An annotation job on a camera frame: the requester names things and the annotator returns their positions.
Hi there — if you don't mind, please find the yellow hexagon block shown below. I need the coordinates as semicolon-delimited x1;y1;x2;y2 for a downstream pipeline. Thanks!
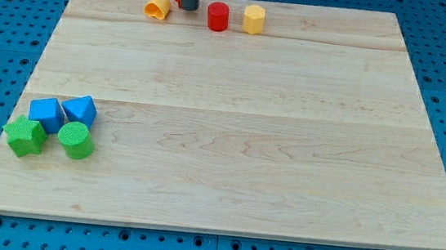
243;5;266;34

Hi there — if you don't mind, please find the yellow tipped-over hollow block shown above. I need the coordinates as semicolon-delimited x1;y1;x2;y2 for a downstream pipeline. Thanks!
144;0;172;20

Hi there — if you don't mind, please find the light wooden board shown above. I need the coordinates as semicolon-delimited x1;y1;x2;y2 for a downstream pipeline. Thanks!
0;0;446;250

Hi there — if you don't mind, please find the green cylinder block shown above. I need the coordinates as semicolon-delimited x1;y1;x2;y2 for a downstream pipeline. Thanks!
58;121;95;160

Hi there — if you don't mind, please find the blue triangle block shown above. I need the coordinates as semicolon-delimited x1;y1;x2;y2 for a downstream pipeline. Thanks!
62;96;97;129

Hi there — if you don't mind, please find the red cylinder block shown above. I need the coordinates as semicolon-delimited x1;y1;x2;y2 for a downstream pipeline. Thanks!
207;2;230;32

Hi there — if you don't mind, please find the blue cube block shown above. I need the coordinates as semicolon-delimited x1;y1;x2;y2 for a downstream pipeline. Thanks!
29;98;65;135

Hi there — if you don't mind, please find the green star block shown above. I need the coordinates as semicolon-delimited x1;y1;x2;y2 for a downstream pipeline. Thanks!
2;114;48;158

